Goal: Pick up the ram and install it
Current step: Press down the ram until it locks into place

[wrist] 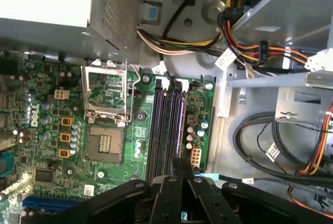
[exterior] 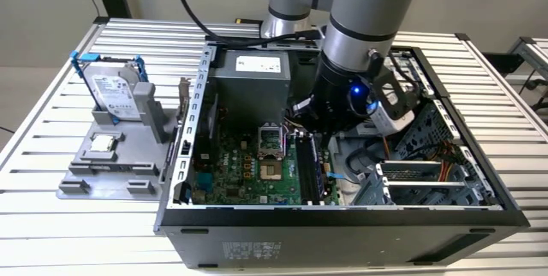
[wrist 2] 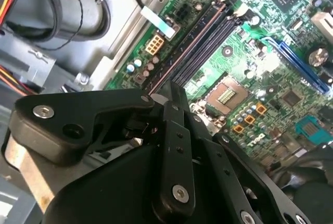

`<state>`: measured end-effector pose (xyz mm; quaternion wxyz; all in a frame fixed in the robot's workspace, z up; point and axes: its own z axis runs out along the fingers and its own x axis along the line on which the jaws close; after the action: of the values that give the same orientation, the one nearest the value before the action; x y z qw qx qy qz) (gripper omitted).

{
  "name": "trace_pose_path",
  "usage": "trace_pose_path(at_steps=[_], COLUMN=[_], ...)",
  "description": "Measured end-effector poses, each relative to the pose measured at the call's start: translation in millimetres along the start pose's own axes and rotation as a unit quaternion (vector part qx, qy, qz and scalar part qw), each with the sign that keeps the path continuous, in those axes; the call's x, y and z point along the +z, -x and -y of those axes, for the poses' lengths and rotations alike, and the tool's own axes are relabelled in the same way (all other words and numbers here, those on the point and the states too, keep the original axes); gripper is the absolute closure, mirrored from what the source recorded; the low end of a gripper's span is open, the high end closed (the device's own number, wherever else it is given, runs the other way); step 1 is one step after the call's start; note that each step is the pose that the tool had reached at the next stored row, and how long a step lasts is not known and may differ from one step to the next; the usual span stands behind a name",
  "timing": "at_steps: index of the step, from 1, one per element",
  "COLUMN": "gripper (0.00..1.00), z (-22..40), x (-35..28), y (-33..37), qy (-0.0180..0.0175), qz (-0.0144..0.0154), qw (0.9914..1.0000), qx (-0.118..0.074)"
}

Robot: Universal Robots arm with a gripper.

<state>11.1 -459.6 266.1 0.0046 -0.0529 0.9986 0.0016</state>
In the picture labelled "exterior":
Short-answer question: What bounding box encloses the black RAM slot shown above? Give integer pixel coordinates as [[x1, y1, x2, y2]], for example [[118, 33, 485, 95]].
[[293, 131, 307, 205], [297, 133, 313, 205]]

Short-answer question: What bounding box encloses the metal socket cover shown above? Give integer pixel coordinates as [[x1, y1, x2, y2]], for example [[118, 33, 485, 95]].
[[255, 123, 286, 159]]

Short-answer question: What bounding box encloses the grey power supply unit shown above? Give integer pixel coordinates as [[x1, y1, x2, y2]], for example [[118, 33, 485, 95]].
[[207, 49, 293, 130]]

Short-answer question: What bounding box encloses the CPU socket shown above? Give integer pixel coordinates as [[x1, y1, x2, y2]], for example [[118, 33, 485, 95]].
[[258, 157, 286, 182]]

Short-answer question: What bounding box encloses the green motherboard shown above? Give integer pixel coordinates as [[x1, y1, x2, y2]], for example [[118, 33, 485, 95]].
[[190, 129, 343, 207]]

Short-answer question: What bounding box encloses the silver disk bay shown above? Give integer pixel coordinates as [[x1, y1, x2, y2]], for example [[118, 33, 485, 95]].
[[353, 159, 497, 207]]

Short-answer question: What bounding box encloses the blue VGA port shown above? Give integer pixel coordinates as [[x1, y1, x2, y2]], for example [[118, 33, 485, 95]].
[[194, 173, 214, 191]]

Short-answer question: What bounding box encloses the black PC case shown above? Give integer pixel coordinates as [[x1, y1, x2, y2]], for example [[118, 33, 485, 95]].
[[151, 34, 530, 270]]

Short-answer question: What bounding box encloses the aluminium side table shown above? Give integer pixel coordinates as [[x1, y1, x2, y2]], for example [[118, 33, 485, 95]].
[[506, 35, 548, 113]]

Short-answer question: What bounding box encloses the grey parts rack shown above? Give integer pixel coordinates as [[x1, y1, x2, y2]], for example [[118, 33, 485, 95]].
[[54, 83, 181, 204]]

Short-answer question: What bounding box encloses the hard disk in blue carrier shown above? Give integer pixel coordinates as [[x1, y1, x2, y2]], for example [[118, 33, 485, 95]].
[[67, 51, 149, 127]]

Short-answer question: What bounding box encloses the silver CPU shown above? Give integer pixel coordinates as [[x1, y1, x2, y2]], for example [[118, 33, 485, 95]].
[[87, 136, 117, 155]]

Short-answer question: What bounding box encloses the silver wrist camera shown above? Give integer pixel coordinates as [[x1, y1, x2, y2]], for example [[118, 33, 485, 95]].
[[366, 94, 414, 134]]

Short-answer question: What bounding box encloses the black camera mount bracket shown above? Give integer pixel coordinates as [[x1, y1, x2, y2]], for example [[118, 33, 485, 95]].
[[370, 69, 419, 115]]

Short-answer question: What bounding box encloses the thin wire locking lever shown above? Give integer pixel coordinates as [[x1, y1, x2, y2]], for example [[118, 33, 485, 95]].
[[279, 121, 287, 159]]

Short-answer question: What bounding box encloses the black cable loop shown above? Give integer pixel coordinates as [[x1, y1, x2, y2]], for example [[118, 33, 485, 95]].
[[343, 146, 381, 184]]

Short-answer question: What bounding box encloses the orange wire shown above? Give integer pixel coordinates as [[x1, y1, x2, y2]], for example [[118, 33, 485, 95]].
[[379, 134, 393, 162]]

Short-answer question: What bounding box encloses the red yellow wire bundle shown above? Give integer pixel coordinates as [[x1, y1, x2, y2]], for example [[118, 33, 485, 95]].
[[434, 140, 462, 183]]

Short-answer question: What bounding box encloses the black table bracket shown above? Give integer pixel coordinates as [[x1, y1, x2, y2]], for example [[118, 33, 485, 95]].
[[481, 51, 525, 74]]

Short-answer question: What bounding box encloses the black camera cable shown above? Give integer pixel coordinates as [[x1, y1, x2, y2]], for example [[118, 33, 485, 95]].
[[173, 0, 321, 48]]

